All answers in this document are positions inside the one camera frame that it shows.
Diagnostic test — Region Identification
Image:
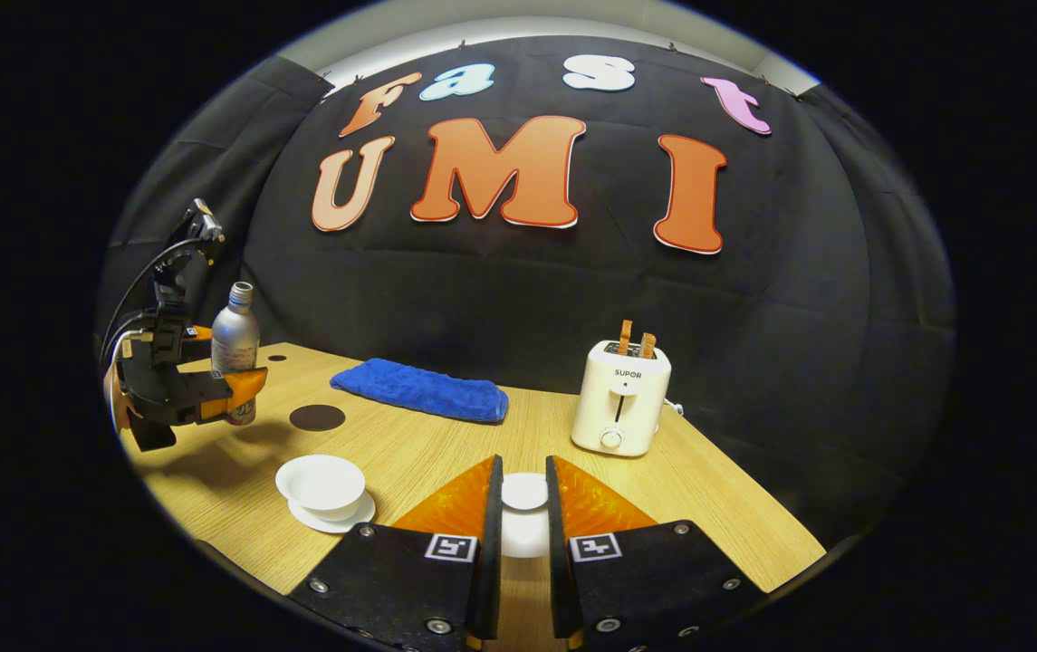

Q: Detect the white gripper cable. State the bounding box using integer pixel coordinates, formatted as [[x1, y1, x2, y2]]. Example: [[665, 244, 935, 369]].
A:
[[106, 331, 157, 372]]

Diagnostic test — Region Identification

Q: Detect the white saucer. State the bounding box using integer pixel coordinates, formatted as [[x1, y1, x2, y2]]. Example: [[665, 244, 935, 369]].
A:
[[287, 489, 376, 535]]

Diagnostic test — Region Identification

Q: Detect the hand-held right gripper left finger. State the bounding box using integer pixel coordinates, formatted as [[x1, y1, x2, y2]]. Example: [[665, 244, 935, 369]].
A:
[[288, 455, 504, 652]]

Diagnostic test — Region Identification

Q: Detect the white toaster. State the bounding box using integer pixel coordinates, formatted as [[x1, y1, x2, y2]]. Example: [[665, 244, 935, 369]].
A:
[[571, 340, 673, 457]]

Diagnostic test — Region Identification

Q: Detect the blue towel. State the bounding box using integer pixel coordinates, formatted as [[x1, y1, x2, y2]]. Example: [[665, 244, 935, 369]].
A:
[[330, 358, 510, 425]]

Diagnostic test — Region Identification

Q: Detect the dark round coaster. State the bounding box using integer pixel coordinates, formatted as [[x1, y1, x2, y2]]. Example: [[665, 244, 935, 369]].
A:
[[289, 404, 347, 432]]

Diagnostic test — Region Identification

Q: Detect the white teacup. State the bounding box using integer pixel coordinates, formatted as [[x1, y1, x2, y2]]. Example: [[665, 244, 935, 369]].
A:
[[275, 455, 367, 522]]

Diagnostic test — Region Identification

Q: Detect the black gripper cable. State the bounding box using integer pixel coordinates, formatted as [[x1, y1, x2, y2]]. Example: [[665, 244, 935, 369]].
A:
[[100, 237, 202, 372]]

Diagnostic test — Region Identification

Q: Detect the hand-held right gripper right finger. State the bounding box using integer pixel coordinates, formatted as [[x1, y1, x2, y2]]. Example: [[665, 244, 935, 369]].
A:
[[545, 455, 765, 652]]

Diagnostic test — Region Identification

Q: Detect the silver water bottle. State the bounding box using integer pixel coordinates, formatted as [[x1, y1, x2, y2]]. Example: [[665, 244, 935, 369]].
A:
[[210, 281, 261, 427]]

